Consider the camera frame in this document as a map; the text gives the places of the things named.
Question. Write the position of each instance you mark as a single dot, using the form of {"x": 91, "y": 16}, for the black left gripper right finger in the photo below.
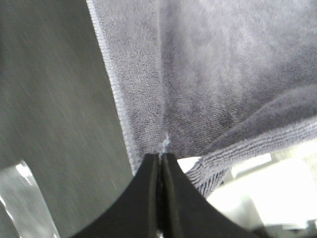
{"x": 187, "y": 213}

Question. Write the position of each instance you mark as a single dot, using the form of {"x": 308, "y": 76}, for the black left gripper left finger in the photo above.
{"x": 134, "y": 213}

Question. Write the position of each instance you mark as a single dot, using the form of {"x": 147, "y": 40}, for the grey microfiber towel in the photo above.
{"x": 223, "y": 80}

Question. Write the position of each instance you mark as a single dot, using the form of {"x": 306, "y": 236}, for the cream white storage bin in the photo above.
{"x": 277, "y": 188}

